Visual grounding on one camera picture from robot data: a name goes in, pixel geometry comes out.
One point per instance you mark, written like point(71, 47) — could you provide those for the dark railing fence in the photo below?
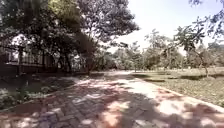
point(30, 60)

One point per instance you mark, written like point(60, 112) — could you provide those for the distant row of trees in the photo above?
point(153, 56)

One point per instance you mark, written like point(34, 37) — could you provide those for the overhanging tree branches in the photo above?
point(218, 20)

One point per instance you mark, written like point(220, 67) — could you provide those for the pale kerb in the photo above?
point(186, 96)

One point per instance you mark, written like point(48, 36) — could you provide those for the grass verge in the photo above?
point(20, 94)
point(200, 88)

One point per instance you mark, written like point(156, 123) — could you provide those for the small leaning tree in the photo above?
point(191, 36)

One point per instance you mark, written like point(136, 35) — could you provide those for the red brick path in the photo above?
point(110, 100)

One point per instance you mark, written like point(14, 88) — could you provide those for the group of large shady trees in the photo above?
point(83, 20)

